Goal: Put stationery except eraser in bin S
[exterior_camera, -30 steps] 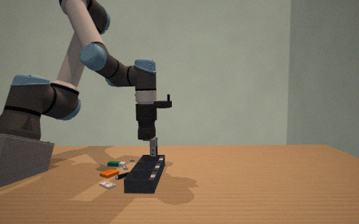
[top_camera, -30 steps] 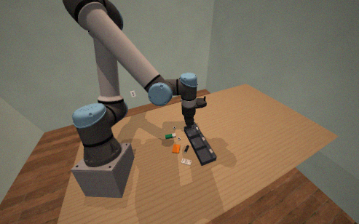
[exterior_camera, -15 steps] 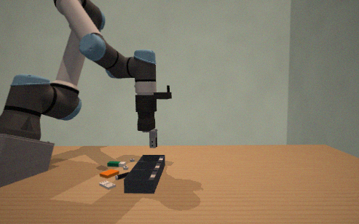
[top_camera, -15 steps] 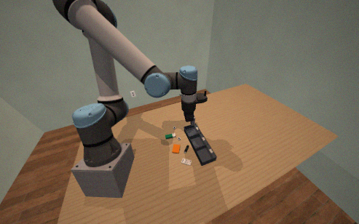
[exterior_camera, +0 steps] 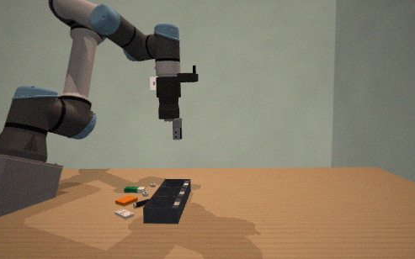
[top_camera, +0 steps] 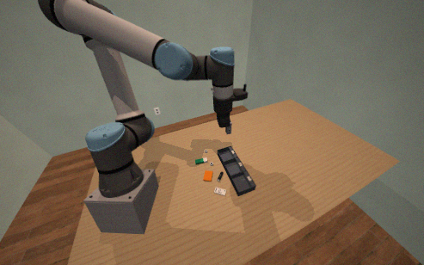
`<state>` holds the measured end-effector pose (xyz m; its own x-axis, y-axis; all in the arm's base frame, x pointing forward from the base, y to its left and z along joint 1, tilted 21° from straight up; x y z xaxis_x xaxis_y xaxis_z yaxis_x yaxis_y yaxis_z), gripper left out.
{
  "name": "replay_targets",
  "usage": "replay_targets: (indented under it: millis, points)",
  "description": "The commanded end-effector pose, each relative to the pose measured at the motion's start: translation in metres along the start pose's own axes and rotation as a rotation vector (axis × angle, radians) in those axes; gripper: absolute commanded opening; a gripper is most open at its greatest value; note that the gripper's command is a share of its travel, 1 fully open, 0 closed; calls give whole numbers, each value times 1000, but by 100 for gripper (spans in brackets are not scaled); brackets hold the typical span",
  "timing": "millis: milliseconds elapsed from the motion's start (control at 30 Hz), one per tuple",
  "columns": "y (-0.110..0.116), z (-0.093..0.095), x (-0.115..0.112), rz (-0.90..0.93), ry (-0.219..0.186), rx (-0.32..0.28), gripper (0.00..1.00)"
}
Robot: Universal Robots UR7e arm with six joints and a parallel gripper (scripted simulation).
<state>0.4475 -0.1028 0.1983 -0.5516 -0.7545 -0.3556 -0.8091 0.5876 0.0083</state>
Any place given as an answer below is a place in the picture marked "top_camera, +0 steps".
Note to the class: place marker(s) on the dark grey rack of three bins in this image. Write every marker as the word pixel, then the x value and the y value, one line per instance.
pixel 236 171

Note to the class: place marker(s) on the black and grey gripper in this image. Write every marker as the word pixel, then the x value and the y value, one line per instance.
pixel 222 103

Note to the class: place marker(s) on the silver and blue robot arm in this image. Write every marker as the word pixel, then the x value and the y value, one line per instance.
pixel 111 145

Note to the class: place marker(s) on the green and white eraser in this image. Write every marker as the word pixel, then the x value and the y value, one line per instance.
pixel 202 160

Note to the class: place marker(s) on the white domino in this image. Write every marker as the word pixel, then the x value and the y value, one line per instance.
pixel 220 191

